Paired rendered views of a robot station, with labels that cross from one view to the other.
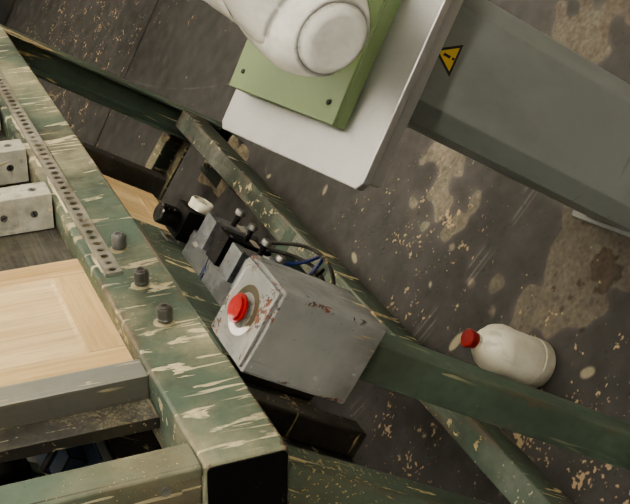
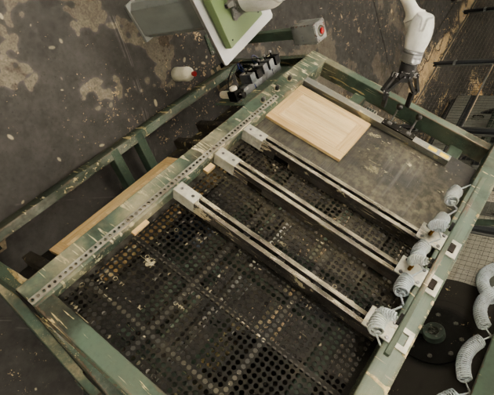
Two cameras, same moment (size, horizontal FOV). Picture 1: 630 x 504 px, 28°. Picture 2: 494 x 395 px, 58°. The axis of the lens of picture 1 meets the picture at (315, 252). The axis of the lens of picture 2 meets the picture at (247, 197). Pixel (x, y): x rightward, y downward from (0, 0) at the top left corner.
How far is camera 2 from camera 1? 3.74 m
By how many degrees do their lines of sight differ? 89
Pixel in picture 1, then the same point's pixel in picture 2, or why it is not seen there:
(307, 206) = (59, 172)
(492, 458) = (219, 78)
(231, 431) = (316, 57)
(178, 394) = (312, 67)
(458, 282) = (139, 96)
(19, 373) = (321, 100)
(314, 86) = (252, 14)
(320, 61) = not seen: outside the picture
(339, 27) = not seen: outside the picture
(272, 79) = (241, 29)
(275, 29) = not seen: outside the picture
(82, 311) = (289, 102)
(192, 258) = (249, 91)
